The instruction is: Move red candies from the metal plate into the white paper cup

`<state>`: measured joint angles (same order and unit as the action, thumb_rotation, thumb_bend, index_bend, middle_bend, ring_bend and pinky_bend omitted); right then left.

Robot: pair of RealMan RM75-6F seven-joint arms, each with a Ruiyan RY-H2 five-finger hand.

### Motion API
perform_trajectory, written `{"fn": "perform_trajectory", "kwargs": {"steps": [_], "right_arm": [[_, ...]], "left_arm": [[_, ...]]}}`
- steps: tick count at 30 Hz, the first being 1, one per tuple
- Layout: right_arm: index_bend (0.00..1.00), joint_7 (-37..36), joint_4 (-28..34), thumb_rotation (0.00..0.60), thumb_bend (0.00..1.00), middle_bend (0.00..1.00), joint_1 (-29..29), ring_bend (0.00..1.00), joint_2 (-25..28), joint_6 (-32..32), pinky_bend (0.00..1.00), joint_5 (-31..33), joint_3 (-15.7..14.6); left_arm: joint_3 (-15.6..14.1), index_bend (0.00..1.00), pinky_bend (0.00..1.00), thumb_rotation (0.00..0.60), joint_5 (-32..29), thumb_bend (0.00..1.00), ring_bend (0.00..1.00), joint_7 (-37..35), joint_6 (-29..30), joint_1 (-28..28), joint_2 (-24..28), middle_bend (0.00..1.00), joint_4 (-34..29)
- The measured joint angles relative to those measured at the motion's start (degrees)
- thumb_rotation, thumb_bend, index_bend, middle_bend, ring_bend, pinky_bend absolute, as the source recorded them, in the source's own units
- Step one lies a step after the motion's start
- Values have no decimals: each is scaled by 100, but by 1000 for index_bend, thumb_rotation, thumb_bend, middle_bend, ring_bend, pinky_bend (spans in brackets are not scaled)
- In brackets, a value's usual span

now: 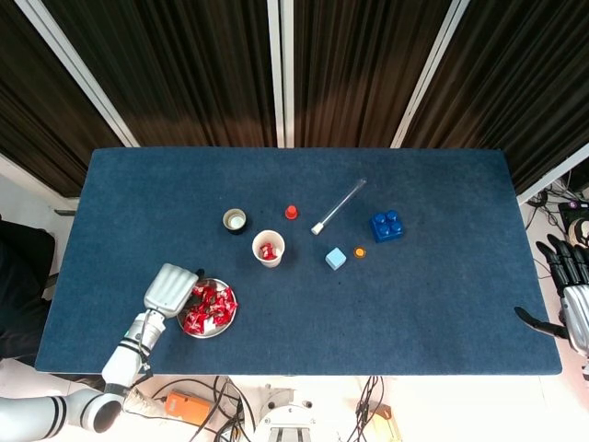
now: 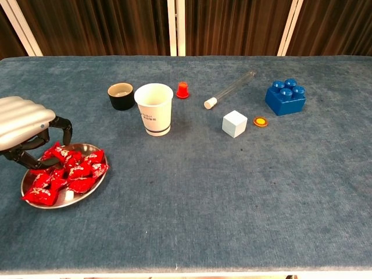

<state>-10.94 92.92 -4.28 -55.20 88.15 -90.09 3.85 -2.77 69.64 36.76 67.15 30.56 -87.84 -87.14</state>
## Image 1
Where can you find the white robot torso base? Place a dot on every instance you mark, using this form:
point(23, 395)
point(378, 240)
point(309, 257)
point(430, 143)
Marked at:
point(285, 419)

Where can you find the light blue cube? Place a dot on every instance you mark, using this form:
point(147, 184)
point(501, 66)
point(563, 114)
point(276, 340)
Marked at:
point(336, 259)

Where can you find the dark brown curtain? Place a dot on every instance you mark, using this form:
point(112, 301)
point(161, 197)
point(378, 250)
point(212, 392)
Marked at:
point(359, 69)
point(184, 69)
point(27, 92)
point(529, 69)

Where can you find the beige round object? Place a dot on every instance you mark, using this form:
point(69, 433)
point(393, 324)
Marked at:
point(580, 230)

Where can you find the white sneaker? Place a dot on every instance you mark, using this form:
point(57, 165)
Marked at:
point(142, 403)

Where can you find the orange electronic device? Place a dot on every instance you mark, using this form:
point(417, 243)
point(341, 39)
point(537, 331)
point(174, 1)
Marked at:
point(188, 407)

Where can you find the glass test tube white stopper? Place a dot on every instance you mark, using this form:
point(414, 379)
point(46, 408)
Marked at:
point(317, 228)

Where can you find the orange round disc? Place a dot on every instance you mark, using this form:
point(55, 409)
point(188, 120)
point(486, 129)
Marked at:
point(359, 252)

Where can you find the black electronic device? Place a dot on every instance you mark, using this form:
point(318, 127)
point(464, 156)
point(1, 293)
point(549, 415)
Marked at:
point(570, 212)

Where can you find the white paper cup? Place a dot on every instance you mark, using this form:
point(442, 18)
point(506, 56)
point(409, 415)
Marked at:
point(276, 263)

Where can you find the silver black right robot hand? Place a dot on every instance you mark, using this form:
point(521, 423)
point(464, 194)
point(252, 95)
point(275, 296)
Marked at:
point(577, 317)

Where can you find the blue building block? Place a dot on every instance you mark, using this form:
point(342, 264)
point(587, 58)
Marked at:
point(386, 228)

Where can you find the white partition frame post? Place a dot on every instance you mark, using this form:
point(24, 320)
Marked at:
point(288, 92)
point(92, 92)
point(275, 92)
point(552, 177)
point(428, 73)

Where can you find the person in black clothes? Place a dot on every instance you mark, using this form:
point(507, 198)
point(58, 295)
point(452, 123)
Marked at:
point(18, 285)

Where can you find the silver metal plate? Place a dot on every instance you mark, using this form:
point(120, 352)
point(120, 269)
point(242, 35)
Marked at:
point(222, 329)

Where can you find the blue table cloth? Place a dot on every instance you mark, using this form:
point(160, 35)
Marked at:
point(322, 322)

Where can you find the small red plastic cap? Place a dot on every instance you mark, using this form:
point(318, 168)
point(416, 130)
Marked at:
point(291, 212)

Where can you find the tan wooden block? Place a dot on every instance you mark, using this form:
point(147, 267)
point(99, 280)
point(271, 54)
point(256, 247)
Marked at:
point(386, 426)

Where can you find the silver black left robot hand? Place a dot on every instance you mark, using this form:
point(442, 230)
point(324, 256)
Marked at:
point(168, 290)

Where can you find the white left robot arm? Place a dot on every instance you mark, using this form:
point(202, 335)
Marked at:
point(122, 364)

